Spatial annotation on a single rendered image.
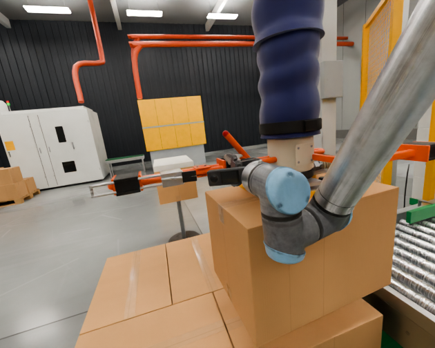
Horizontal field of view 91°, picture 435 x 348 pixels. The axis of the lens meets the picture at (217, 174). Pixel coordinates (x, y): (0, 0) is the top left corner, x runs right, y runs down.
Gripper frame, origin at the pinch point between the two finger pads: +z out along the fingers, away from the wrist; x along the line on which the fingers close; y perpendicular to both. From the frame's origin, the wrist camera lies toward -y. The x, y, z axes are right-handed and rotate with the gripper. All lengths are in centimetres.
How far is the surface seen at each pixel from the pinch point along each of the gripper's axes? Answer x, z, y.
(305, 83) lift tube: 24.6, -8.9, 27.5
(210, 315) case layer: -65, 6, -12
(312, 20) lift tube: 42, -10, 29
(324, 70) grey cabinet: 50, 89, 124
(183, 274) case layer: -65, 38, -20
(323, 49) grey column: 68, 93, 127
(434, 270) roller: -66, -11, 98
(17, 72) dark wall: 313, 1029, -501
